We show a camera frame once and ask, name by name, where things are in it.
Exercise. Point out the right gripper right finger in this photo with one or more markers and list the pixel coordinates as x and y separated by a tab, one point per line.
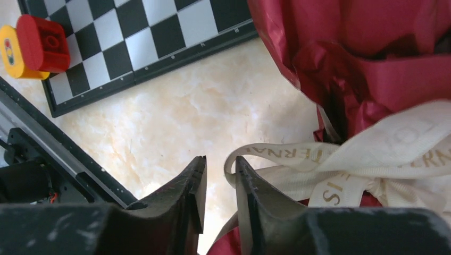
269	221

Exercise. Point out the cream ribbon with gold lettering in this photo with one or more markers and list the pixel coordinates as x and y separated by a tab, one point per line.
403	161

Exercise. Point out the red paper flower bouquet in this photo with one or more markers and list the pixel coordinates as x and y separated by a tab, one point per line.
359	62

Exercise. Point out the red toy block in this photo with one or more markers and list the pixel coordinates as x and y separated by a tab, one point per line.
43	44

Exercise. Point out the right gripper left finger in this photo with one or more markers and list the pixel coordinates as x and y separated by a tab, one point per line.
174	213

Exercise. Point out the yellow toy block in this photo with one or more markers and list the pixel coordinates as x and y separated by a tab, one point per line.
12	56

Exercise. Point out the black white chessboard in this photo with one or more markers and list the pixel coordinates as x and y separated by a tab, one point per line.
115	45

